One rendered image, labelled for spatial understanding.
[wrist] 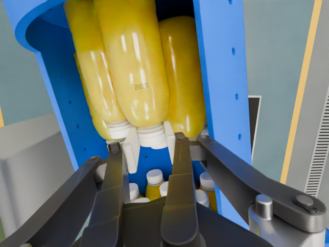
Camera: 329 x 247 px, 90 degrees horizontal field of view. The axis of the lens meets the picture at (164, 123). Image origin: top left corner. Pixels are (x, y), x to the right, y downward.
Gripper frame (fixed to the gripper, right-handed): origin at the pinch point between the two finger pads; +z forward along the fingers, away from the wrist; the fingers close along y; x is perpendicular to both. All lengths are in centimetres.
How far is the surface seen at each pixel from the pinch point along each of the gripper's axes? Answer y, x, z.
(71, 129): -13.0, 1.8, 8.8
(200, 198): 6.0, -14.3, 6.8
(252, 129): 74, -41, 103
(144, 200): -4.2, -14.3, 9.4
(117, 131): -5.2, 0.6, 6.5
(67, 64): -12.3, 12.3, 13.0
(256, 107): 78, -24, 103
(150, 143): -0.3, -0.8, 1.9
